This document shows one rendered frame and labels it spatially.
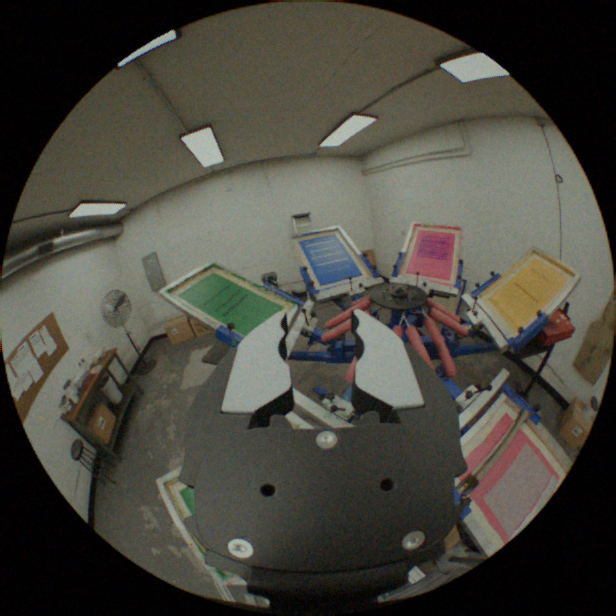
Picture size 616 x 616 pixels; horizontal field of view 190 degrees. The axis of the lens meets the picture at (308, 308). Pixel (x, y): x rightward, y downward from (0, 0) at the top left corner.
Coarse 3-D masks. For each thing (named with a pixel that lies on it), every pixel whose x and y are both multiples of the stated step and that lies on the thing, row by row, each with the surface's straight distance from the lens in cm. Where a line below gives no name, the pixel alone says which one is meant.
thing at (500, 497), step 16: (480, 448) 97; (496, 464) 99; (480, 480) 93; (496, 480) 98; (512, 480) 103; (480, 496) 93; (496, 496) 97; (512, 496) 103; (528, 496) 110; (496, 512) 98; (512, 512) 104; (528, 512) 111; (496, 528) 99; (512, 528) 106
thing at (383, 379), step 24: (360, 312) 13; (360, 336) 10; (384, 336) 11; (360, 360) 9; (384, 360) 9; (408, 360) 9; (360, 384) 8; (384, 384) 8; (408, 384) 8; (360, 408) 9; (384, 408) 8
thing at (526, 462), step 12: (504, 420) 110; (492, 432) 103; (504, 432) 107; (492, 444) 101; (516, 444) 109; (528, 444) 114; (504, 456) 102; (516, 456) 107; (528, 456) 112; (540, 456) 118; (516, 468) 105; (528, 468) 111; (540, 468) 117; (552, 468) 124; (528, 480) 110; (540, 480) 116; (528, 492) 110; (540, 492) 117; (552, 492) 125
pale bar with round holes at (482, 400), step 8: (504, 376) 114; (496, 384) 108; (488, 392) 102; (480, 400) 97; (488, 400) 102; (472, 408) 93; (480, 408) 95; (464, 416) 89; (472, 416) 91; (464, 424) 88
